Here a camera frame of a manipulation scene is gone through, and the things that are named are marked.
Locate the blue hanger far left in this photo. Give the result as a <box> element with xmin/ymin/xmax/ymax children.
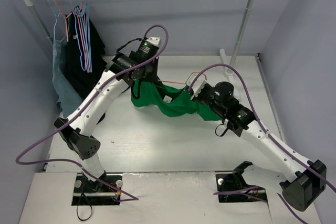
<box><xmin>47</xmin><ymin>0</ymin><xmax>65</xmax><ymax>41</ymax></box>

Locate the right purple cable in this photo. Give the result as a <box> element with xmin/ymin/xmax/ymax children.
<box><xmin>187</xmin><ymin>63</ymin><xmax>336</xmax><ymax>224</ymax></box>

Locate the green t shirt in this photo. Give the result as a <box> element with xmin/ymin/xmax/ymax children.
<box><xmin>131</xmin><ymin>80</ymin><xmax>220</xmax><ymax>121</ymax></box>

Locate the black cable loop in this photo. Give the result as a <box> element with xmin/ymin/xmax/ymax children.
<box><xmin>76</xmin><ymin>179</ymin><xmax>94</xmax><ymax>223</ymax></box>

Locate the black hanging garment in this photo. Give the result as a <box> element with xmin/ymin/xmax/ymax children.
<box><xmin>63</xmin><ymin>15</ymin><xmax>106</xmax><ymax>101</ymax></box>

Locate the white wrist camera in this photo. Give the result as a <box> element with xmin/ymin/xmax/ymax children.
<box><xmin>145</xmin><ymin>36</ymin><xmax>161</xmax><ymax>48</ymax></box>
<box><xmin>186</xmin><ymin>73</ymin><xmax>207</xmax><ymax>100</ymax></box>

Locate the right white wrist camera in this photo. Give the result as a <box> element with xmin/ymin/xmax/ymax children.
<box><xmin>186</xmin><ymin>73</ymin><xmax>207</xmax><ymax>100</ymax></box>

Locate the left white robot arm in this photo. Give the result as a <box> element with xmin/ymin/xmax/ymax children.
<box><xmin>54</xmin><ymin>37</ymin><xmax>161</xmax><ymax>193</ymax></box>

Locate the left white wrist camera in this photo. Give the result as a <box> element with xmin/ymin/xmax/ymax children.
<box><xmin>145</xmin><ymin>36</ymin><xmax>161</xmax><ymax>48</ymax></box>

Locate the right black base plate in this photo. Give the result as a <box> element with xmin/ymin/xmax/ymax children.
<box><xmin>214</xmin><ymin>161</ymin><xmax>268</xmax><ymax>203</ymax></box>

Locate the pink wire hanger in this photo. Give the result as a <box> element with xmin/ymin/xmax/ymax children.
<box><xmin>150</xmin><ymin>71</ymin><xmax>207</xmax><ymax>91</ymax></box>
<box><xmin>67</xmin><ymin>0</ymin><xmax>93</xmax><ymax>73</ymax></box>

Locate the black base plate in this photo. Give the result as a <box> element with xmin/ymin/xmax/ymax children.
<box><xmin>71</xmin><ymin>174</ymin><xmax>120</xmax><ymax>206</ymax></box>
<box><xmin>214</xmin><ymin>161</ymin><xmax>268</xmax><ymax>203</ymax></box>

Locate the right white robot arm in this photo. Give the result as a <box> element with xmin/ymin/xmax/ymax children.
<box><xmin>191</xmin><ymin>80</ymin><xmax>327</xmax><ymax>212</ymax></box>

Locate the blue hanging garment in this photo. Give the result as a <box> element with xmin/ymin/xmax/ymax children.
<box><xmin>52</xmin><ymin>38</ymin><xmax>82</xmax><ymax>118</ymax></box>

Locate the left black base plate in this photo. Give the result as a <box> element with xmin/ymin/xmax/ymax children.
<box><xmin>71</xmin><ymin>174</ymin><xmax>120</xmax><ymax>206</ymax></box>

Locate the pink empty wire hanger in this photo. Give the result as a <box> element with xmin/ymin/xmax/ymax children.
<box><xmin>67</xmin><ymin>0</ymin><xmax>93</xmax><ymax>73</ymax></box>

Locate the blue empty wire hanger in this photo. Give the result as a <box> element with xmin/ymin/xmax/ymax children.
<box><xmin>62</xmin><ymin>0</ymin><xmax>92</xmax><ymax>72</ymax></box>

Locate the purple cable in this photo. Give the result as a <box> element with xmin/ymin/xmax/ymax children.
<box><xmin>15</xmin><ymin>24</ymin><xmax>169</xmax><ymax>202</ymax></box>
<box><xmin>187</xmin><ymin>63</ymin><xmax>336</xmax><ymax>224</ymax></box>

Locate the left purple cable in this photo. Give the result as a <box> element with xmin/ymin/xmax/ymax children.
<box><xmin>15</xmin><ymin>24</ymin><xmax>169</xmax><ymax>202</ymax></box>

